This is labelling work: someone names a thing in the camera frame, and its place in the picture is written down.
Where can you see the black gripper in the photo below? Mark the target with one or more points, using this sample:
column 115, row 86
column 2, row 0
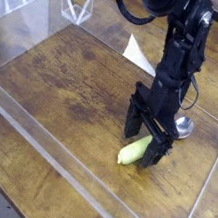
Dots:
column 156, row 107

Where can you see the green handled metal spoon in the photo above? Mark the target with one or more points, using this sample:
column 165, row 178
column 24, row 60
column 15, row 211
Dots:
column 136, row 150

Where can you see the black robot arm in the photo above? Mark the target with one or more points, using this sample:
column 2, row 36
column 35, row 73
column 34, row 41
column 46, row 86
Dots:
column 188, row 29

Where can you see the clear acrylic enclosure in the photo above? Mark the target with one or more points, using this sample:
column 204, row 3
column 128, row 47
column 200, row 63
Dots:
column 64, row 92

